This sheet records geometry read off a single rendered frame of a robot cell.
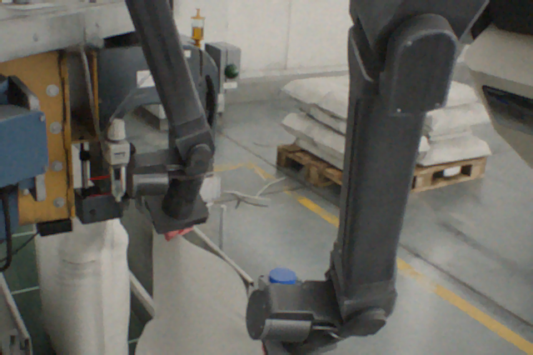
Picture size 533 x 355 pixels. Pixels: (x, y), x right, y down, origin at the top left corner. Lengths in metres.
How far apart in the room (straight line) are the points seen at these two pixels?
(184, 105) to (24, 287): 1.45
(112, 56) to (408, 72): 0.84
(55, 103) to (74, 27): 0.17
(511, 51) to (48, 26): 0.67
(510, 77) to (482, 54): 0.07
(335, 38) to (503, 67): 5.63
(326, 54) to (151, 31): 5.66
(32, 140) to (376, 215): 0.52
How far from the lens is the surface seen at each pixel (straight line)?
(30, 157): 0.95
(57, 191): 1.25
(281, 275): 1.43
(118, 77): 1.21
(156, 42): 0.94
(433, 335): 2.89
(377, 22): 0.41
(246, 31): 6.01
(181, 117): 1.00
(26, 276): 2.41
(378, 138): 0.50
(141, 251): 2.32
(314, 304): 0.74
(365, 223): 0.59
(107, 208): 1.28
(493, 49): 1.02
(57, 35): 1.05
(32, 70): 1.18
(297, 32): 6.31
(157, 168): 1.06
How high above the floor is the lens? 1.56
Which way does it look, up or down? 22 degrees down
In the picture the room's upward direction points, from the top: 4 degrees clockwise
